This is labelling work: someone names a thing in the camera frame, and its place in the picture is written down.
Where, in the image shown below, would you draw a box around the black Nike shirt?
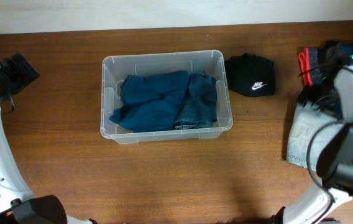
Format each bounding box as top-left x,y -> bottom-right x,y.
224,53 -> 275,97

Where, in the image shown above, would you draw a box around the black shorts red waistband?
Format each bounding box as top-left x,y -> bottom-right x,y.
298,40 -> 353,94

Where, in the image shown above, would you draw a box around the clear plastic storage container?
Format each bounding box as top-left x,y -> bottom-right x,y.
100,50 -> 233,144

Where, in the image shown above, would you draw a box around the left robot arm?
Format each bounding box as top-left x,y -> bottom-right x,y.
0,54 -> 80,224

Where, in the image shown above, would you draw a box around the light blue jeans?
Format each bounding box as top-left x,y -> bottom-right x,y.
287,103 -> 342,171

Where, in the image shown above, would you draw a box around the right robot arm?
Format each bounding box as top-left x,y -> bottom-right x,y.
270,41 -> 353,223

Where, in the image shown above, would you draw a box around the dark blue jeans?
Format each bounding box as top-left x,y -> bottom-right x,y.
172,70 -> 218,130

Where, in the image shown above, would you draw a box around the dark blue teal cloth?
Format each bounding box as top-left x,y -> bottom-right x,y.
109,70 -> 189,133

